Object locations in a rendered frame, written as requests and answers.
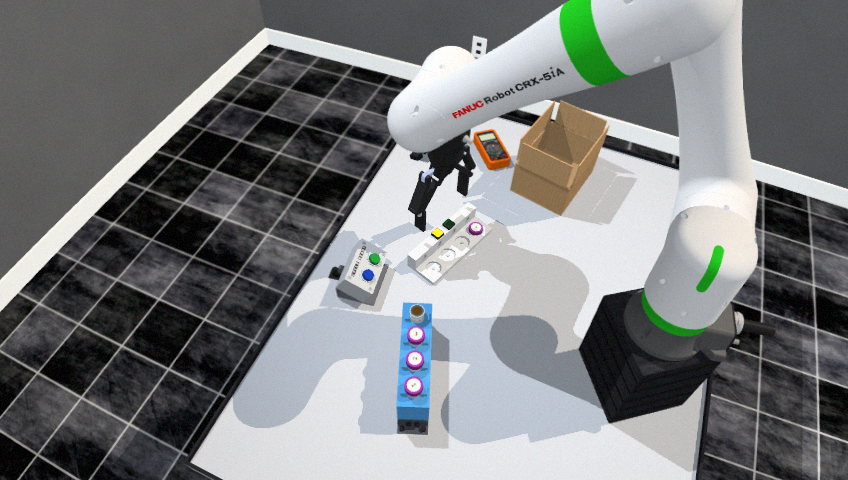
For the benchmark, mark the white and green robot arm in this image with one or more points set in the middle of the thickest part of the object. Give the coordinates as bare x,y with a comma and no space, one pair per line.
709,251

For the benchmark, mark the orange digital multimeter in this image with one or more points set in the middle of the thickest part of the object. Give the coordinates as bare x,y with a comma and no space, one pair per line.
491,149

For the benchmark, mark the white button housing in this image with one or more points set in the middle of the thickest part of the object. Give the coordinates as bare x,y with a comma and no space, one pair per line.
363,273

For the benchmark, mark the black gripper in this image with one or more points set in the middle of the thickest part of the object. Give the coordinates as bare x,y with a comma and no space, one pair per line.
441,161

